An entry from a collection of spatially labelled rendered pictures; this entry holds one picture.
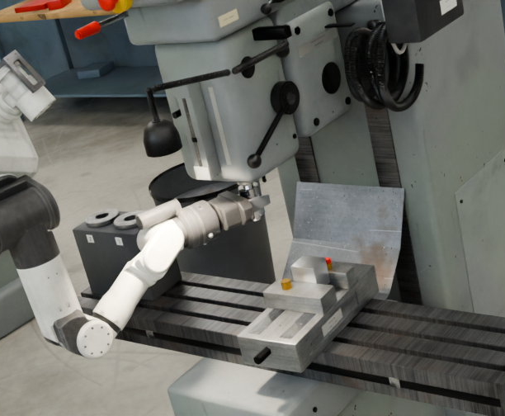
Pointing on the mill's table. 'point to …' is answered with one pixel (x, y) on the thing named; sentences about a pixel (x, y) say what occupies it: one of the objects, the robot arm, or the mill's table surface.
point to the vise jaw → (300, 297)
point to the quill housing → (233, 101)
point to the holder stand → (115, 251)
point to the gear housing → (193, 20)
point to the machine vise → (309, 322)
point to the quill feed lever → (289, 101)
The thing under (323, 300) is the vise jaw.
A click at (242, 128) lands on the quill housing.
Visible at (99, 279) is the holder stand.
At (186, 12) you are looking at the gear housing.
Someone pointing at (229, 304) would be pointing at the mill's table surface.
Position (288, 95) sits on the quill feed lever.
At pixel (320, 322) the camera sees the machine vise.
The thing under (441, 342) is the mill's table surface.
